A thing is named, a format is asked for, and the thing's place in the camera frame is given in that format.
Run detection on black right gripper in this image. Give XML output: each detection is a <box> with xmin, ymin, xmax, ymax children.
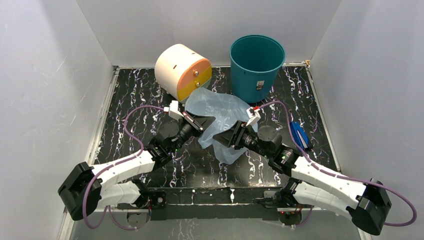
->
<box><xmin>212</xmin><ymin>120</ymin><xmax>272</xmax><ymax>159</ymax></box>

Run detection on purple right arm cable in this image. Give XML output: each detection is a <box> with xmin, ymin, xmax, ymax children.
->
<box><xmin>255</xmin><ymin>100</ymin><xmax>418</xmax><ymax>228</ymax></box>

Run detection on blue stapler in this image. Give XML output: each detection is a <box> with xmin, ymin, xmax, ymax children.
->
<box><xmin>289</xmin><ymin>121</ymin><xmax>313</xmax><ymax>152</ymax></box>

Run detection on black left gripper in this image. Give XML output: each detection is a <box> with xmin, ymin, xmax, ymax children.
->
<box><xmin>170</xmin><ymin>110</ymin><xmax>216</xmax><ymax>153</ymax></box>

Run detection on round pastel drawer cabinet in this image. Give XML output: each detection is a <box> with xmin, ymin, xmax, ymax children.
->
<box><xmin>154</xmin><ymin>43</ymin><xmax>212</xmax><ymax>103</ymax></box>

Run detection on translucent blue plastic bag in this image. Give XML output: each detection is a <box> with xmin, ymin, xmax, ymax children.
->
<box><xmin>184</xmin><ymin>87</ymin><xmax>250</xmax><ymax>165</ymax></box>

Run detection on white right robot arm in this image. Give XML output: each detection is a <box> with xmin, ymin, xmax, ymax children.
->
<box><xmin>213</xmin><ymin>121</ymin><xmax>392</xmax><ymax>236</ymax></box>

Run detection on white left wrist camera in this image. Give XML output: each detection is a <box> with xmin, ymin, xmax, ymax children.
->
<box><xmin>163</xmin><ymin>100</ymin><xmax>184</xmax><ymax>120</ymax></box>

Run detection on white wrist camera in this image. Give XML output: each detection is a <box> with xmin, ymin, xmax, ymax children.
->
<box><xmin>246</xmin><ymin>106</ymin><xmax>261</xmax><ymax>127</ymax></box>
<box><xmin>163</xmin><ymin>100</ymin><xmax>184</xmax><ymax>120</ymax></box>

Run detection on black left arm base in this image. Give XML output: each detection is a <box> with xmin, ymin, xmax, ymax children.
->
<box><xmin>117</xmin><ymin>189</ymin><xmax>167</xmax><ymax>227</ymax></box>

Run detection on aluminium frame rail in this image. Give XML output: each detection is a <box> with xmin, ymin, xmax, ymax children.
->
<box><xmin>59</xmin><ymin>187</ymin><xmax>370</xmax><ymax>240</ymax></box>

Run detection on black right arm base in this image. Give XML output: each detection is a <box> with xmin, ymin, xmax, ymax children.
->
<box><xmin>252</xmin><ymin>189</ymin><xmax>313</xmax><ymax>228</ymax></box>

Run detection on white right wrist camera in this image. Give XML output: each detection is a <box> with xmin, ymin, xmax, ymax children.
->
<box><xmin>246</xmin><ymin>106</ymin><xmax>261</xmax><ymax>127</ymax></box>

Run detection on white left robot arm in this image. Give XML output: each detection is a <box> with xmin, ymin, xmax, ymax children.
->
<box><xmin>58</xmin><ymin>111</ymin><xmax>215</xmax><ymax>221</ymax></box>

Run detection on teal plastic trash bin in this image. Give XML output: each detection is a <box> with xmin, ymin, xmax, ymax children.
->
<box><xmin>229</xmin><ymin>34</ymin><xmax>286</xmax><ymax>104</ymax></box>

